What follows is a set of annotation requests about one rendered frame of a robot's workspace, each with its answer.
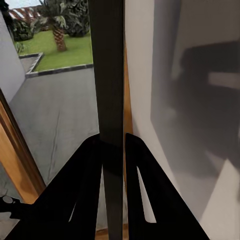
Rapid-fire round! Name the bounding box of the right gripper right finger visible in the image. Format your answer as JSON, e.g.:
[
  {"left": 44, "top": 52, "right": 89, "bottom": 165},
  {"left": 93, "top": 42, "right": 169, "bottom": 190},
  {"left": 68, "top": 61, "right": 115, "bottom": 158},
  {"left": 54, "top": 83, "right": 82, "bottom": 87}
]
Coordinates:
[{"left": 125, "top": 133, "right": 210, "bottom": 240}]

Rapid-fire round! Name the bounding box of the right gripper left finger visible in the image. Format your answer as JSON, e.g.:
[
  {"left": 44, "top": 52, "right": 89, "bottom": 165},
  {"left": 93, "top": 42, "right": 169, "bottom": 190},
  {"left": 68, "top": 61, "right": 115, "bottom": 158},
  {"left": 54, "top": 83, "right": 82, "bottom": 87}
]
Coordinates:
[{"left": 5, "top": 134, "right": 103, "bottom": 240}]

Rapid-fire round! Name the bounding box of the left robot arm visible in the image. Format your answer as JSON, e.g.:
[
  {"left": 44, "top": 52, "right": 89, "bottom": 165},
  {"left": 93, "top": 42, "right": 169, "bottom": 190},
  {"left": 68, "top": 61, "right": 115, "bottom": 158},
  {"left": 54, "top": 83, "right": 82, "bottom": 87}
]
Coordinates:
[{"left": 0, "top": 195, "right": 32, "bottom": 222}]

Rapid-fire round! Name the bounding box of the poster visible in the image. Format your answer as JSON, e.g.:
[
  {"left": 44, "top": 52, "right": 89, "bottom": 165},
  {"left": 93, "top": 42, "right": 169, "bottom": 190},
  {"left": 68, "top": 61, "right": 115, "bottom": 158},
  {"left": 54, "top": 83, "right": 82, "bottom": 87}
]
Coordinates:
[{"left": 88, "top": 0, "right": 125, "bottom": 240}]

